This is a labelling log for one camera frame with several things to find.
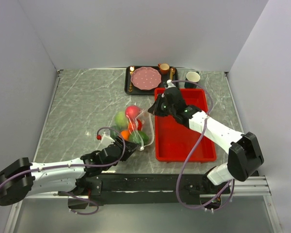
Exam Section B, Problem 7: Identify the gold fork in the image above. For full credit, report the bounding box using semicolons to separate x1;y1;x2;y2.
128;66;135;93

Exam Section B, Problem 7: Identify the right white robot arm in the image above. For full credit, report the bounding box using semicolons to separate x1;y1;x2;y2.
148;87;264;193

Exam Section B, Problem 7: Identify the orange tangerine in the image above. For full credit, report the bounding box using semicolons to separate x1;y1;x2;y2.
121;130;130;141

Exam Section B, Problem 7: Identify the green bell pepper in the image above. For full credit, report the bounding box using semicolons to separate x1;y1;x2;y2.
129;131;149;144

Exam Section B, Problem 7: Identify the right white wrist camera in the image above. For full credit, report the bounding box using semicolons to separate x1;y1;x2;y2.
164;79;176;89

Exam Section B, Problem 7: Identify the gold spoon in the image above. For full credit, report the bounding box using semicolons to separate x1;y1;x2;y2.
170;67;176;80

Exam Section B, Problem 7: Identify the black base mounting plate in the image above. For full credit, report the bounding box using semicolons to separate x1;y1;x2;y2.
70;173;230;206

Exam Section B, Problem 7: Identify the green avocado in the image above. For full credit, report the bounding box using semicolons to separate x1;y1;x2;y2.
110;125;121;138

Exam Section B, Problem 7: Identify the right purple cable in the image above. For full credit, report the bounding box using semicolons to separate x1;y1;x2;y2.
171;80;235;211

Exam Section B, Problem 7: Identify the dark green paper cup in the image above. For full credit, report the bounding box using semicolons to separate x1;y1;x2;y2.
184;71;201;89

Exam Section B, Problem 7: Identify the red apple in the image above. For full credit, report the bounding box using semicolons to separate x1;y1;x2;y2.
125;105;141;120

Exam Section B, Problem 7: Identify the red plastic bin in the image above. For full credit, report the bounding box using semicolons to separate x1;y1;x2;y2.
155;89;217;163

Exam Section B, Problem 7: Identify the red yellow peach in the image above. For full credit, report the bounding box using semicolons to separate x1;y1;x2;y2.
128;119;143;133

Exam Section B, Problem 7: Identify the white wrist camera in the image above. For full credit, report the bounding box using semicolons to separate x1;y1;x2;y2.
97;133;115;147
164;79;176;89

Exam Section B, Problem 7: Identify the aluminium frame rail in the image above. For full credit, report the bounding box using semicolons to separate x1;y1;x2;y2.
26;177;271;199

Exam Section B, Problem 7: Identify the clear zip top bag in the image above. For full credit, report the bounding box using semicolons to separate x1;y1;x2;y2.
106;105;154;151

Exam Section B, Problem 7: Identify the orange ceramic cup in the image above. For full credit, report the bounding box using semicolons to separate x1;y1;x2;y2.
158;63;170;75

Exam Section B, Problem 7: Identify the pink dotted plate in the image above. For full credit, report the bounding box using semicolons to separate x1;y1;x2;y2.
131;67;162;90

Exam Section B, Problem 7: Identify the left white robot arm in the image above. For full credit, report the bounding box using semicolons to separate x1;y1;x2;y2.
0;138;144;206

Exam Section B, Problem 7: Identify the light green cabbage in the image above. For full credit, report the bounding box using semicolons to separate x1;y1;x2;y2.
114;111;129;128

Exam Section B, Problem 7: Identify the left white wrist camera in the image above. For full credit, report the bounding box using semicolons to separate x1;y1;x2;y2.
97;133;115;147

